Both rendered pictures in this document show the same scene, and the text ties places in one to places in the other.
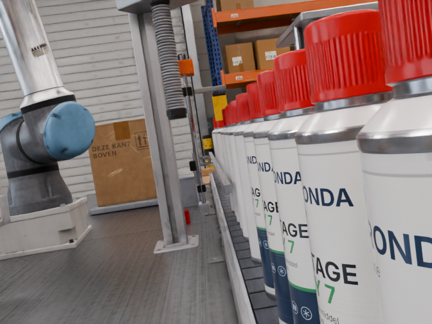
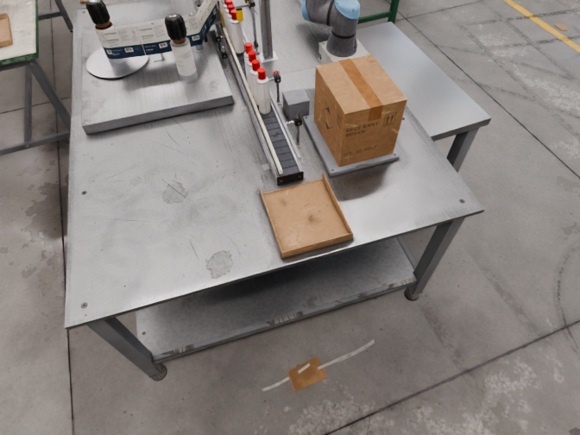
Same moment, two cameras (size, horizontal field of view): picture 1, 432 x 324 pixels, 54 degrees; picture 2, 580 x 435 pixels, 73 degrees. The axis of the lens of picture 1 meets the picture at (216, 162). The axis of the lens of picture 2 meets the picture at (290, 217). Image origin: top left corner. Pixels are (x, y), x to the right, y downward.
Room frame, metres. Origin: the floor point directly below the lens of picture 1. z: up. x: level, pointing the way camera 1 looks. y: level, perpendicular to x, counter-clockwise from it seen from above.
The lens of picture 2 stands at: (2.71, -0.27, 2.02)
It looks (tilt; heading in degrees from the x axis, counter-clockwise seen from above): 54 degrees down; 166
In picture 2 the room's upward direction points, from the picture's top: 2 degrees counter-clockwise
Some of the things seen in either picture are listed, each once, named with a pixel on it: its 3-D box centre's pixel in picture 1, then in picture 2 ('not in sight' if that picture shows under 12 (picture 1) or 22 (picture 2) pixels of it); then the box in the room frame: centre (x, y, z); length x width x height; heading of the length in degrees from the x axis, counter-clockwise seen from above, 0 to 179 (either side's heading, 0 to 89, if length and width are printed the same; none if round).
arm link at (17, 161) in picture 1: (29, 141); (344, 15); (1.03, 0.44, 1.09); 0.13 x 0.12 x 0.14; 52
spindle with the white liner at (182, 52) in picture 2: not in sight; (181, 48); (0.98, -0.32, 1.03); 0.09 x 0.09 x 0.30
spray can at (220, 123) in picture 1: (228, 152); (250, 66); (1.13, -0.04, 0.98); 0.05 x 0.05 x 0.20
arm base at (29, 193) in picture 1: (36, 188); (343, 39); (1.03, 0.44, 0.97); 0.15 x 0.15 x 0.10
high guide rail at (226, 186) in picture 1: (215, 163); (262, 76); (1.18, 0.00, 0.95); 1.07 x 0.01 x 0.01; 2
